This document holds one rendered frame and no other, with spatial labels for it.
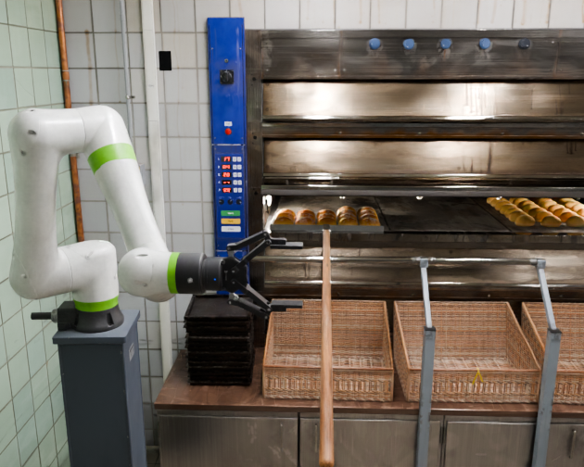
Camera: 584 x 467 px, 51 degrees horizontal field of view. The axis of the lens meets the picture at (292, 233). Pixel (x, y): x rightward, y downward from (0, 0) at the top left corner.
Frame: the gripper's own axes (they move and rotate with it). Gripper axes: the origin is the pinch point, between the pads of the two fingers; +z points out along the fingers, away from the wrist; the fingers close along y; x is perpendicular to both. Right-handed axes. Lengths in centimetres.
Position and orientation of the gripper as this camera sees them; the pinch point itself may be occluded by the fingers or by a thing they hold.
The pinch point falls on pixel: (298, 275)
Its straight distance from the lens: 134.4
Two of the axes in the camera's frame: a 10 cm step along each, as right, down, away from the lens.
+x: -0.6, 2.6, -9.6
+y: 0.0, 9.7, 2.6
